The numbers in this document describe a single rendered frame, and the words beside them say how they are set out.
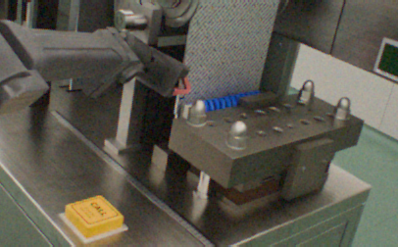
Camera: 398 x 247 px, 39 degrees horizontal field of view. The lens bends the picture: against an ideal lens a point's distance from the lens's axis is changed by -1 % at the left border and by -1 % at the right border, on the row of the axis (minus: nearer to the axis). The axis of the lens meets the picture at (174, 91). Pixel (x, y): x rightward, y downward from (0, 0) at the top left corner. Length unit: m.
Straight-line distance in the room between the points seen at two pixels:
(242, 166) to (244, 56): 0.29
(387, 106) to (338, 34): 2.69
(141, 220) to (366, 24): 0.59
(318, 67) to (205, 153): 3.19
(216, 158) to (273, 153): 0.11
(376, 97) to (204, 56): 2.90
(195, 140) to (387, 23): 0.44
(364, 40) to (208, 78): 0.32
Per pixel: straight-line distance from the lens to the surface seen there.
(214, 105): 1.14
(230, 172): 0.97
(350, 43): 1.23
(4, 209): 1.22
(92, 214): 0.95
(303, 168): 1.10
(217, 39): 1.11
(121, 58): 0.84
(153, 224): 0.99
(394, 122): 3.90
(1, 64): 0.54
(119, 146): 1.18
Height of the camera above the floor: 1.47
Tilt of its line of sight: 22 degrees down
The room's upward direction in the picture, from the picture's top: 10 degrees clockwise
